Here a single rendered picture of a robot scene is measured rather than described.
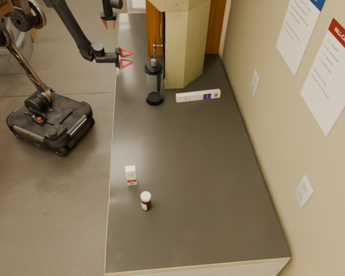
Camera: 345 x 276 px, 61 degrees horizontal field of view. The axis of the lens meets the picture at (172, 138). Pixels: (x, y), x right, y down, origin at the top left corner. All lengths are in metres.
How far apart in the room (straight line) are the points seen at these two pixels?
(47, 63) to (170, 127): 2.61
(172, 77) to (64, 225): 1.35
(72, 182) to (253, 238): 1.70
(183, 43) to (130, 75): 0.45
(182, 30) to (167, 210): 0.90
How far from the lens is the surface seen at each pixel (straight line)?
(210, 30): 2.06
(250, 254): 1.24
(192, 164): 1.41
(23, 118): 2.89
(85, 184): 2.55
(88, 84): 3.47
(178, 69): 1.73
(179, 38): 1.63
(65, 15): 1.61
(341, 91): 0.96
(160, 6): 1.54
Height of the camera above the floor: 2.06
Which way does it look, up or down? 48 degrees down
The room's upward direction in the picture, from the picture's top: 2 degrees clockwise
